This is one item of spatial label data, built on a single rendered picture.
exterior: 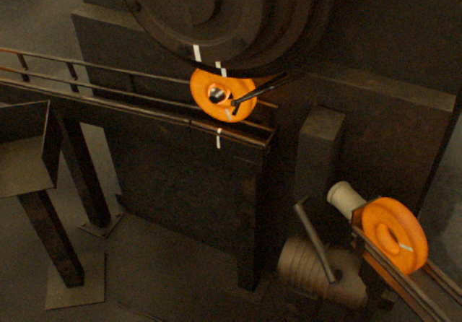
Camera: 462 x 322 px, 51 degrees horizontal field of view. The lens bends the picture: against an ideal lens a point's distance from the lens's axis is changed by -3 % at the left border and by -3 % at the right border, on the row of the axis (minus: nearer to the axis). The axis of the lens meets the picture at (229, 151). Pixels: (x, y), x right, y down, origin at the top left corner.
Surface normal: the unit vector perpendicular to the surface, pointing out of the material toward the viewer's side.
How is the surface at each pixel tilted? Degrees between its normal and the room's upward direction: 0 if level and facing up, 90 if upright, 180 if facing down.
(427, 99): 0
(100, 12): 0
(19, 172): 5
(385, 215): 90
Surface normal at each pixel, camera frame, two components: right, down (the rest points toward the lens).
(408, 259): -0.87, 0.37
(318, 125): -0.03, -0.69
